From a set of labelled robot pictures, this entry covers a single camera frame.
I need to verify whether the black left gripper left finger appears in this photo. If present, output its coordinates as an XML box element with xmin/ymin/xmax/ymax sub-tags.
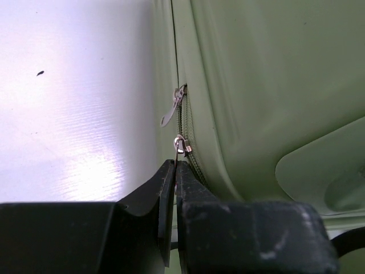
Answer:
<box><xmin>1</xmin><ymin>160</ymin><xmax>175</xmax><ymax>273</ymax></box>

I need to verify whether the silver zipper pull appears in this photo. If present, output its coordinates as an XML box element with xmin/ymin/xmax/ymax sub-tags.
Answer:
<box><xmin>174</xmin><ymin>134</ymin><xmax>192</xmax><ymax>161</ymax></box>
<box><xmin>160</xmin><ymin>84</ymin><xmax>187</xmax><ymax>127</ymax></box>

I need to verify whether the green hard-shell suitcase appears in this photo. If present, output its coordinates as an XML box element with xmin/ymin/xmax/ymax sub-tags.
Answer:
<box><xmin>152</xmin><ymin>1</ymin><xmax>364</xmax><ymax>273</ymax></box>

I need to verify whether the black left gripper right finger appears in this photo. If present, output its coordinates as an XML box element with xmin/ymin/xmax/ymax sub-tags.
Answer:
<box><xmin>176</xmin><ymin>162</ymin><xmax>340</xmax><ymax>273</ymax></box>

